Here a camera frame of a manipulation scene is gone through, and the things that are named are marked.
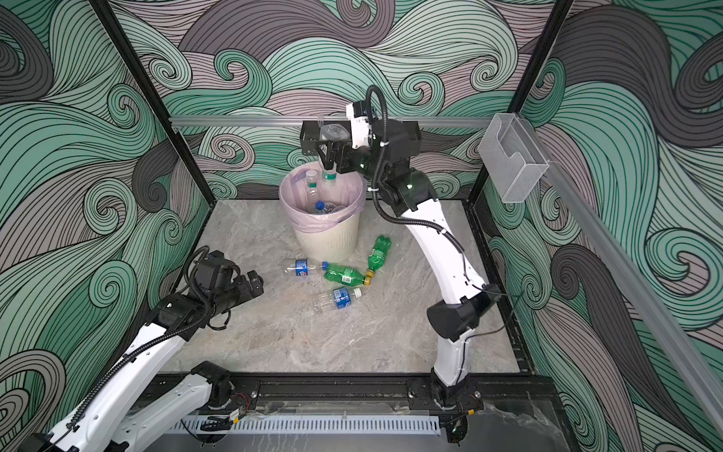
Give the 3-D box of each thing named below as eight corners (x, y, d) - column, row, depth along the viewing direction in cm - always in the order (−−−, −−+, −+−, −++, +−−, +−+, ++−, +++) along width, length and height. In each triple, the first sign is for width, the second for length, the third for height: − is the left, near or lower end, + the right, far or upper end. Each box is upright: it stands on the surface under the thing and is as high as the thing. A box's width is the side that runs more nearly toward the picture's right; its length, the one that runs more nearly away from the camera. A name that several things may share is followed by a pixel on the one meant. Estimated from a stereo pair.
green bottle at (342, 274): (319, 275, 98) (317, 268, 95) (325, 264, 101) (324, 257, 98) (359, 292, 94) (359, 286, 90) (364, 280, 97) (365, 274, 93)
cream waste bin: (304, 271, 100) (289, 219, 78) (306, 254, 105) (293, 200, 83) (359, 271, 100) (360, 219, 78) (358, 254, 105) (359, 200, 83)
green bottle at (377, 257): (359, 284, 96) (359, 276, 92) (377, 241, 108) (378, 233, 104) (373, 289, 95) (374, 282, 91) (390, 245, 107) (392, 237, 103)
